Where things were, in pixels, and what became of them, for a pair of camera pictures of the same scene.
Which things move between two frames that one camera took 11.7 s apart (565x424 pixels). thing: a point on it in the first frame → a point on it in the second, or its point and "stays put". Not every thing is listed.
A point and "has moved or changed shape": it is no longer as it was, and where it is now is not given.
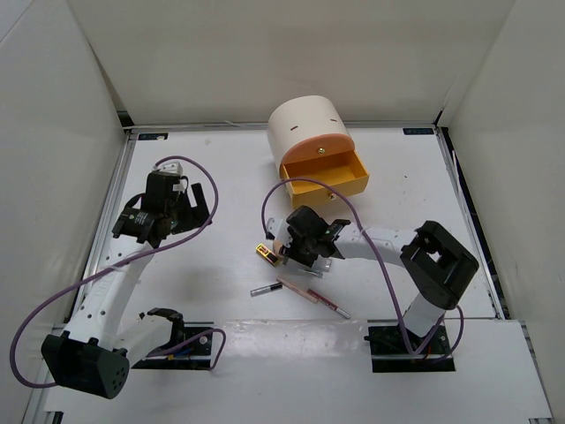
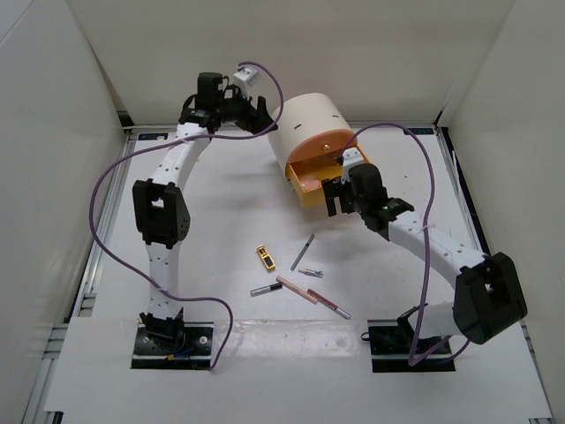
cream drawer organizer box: [305, 116] stays put
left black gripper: [197, 216] → [257, 120]
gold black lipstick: [266, 253] has moved or changed shape
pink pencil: [309, 293] has moved or changed shape
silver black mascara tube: [265, 289] stays put
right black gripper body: [300, 249] → [360, 206]
